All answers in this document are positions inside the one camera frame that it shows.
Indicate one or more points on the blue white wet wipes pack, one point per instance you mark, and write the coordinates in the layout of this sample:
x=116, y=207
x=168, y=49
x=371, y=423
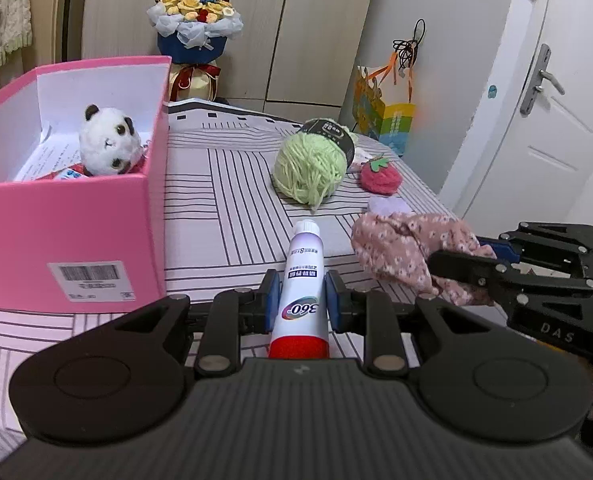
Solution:
x=74, y=175

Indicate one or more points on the red envelope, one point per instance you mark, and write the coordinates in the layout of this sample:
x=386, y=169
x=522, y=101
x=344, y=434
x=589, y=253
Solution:
x=135, y=165

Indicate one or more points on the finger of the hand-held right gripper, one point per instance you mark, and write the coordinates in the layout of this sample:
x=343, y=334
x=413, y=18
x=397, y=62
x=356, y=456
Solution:
x=469, y=267
x=501, y=249

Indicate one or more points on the grey wooden wardrobe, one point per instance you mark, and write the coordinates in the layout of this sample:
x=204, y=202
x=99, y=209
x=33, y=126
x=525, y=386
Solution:
x=276, y=25

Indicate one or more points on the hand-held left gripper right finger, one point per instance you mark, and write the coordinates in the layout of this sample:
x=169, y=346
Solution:
x=332, y=300

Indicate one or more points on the cream wrapped bouquet red ribbon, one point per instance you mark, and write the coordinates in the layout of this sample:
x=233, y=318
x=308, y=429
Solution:
x=194, y=82

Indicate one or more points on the pink cardboard box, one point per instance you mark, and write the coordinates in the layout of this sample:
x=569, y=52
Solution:
x=76, y=240

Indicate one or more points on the striped bedsheet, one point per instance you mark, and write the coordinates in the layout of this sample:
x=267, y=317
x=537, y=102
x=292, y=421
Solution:
x=236, y=220

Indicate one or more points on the printed paper sheet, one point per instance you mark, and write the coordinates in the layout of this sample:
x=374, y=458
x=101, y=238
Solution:
x=51, y=152

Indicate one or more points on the red strawberry plush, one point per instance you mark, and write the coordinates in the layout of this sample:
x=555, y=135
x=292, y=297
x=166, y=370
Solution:
x=380, y=175

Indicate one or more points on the colourful paper gift bag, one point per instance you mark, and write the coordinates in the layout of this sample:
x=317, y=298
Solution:
x=386, y=115

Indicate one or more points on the panda plush toy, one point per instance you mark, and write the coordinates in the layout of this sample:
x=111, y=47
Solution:
x=109, y=142

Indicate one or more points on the yellow flower bouquet blue wrap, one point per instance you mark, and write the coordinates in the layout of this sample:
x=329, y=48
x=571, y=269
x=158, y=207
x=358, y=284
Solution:
x=194, y=15

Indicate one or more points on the purple plush toy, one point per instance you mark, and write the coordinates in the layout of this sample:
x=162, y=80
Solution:
x=389, y=205

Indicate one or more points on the green yarn ball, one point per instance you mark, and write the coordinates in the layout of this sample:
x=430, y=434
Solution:
x=311, y=165

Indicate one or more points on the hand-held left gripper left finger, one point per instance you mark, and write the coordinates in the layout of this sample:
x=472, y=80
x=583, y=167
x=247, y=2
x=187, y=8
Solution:
x=272, y=300

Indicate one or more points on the pink floral cloth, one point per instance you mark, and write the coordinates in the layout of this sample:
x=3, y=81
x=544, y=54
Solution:
x=401, y=245

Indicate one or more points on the white door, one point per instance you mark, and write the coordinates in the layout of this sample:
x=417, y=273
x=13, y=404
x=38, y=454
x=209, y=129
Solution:
x=541, y=160

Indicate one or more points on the toothpaste tube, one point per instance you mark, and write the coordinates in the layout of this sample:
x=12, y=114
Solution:
x=301, y=285

